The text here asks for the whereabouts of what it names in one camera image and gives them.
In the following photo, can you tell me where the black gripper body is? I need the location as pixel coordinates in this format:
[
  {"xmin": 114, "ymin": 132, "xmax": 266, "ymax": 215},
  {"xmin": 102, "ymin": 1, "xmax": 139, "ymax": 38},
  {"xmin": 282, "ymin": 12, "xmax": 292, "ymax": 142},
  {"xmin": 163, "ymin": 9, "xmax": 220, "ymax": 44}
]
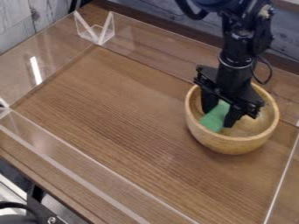
[{"xmin": 194, "ymin": 55, "xmax": 266, "ymax": 119}]

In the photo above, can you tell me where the black cable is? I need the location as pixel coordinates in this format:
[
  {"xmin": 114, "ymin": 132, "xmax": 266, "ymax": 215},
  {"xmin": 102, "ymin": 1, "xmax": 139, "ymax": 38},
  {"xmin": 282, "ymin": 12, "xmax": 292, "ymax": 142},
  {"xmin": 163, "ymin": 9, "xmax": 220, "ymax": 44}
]
[{"xmin": 0, "ymin": 199, "xmax": 30, "ymax": 214}]

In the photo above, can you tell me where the clear acrylic enclosure wall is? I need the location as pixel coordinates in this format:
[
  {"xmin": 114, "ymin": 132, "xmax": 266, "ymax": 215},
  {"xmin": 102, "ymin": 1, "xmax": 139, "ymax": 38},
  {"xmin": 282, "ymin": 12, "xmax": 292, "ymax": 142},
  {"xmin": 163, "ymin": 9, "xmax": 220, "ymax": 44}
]
[{"xmin": 0, "ymin": 12, "xmax": 299, "ymax": 224}]

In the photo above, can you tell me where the green rectangular stick block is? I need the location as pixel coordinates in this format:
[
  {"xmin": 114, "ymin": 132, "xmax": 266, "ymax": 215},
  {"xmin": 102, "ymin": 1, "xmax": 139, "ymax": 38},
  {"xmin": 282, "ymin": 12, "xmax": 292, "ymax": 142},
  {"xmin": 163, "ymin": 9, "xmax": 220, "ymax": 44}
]
[{"xmin": 201, "ymin": 101, "xmax": 230, "ymax": 133}]

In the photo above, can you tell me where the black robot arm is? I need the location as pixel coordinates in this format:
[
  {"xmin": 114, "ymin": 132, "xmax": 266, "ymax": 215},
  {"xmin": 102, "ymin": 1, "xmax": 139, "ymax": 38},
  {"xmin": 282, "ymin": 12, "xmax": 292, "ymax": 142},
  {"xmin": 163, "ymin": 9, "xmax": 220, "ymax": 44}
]
[{"xmin": 175, "ymin": 0, "xmax": 276, "ymax": 128}]

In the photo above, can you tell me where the black table leg frame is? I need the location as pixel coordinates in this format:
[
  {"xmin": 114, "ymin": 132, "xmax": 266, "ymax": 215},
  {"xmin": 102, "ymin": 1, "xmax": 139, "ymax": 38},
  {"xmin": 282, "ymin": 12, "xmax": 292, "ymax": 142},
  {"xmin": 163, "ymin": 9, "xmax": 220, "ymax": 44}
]
[{"xmin": 27, "ymin": 185, "xmax": 69, "ymax": 224}]

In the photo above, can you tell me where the wooden bowl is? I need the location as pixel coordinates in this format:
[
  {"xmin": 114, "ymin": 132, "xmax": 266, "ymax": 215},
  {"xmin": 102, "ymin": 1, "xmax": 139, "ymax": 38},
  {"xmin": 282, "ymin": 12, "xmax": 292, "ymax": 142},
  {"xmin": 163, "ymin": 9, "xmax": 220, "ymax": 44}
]
[{"xmin": 185, "ymin": 84, "xmax": 280, "ymax": 155}]

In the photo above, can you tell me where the clear acrylic corner bracket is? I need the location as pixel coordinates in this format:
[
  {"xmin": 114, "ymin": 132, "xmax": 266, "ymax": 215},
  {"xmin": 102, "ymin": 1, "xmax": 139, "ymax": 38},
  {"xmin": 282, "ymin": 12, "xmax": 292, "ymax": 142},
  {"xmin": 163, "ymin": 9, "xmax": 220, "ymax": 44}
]
[{"xmin": 74, "ymin": 11, "xmax": 115, "ymax": 46}]

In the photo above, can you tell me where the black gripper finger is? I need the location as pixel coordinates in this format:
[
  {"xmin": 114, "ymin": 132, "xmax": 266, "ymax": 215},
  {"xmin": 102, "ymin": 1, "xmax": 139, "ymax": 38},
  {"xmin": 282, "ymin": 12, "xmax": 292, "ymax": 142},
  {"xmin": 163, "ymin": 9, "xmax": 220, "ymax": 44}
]
[
  {"xmin": 201, "ymin": 89, "xmax": 220, "ymax": 113},
  {"xmin": 224, "ymin": 105, "xmax": 246, "ymax": 128}
]

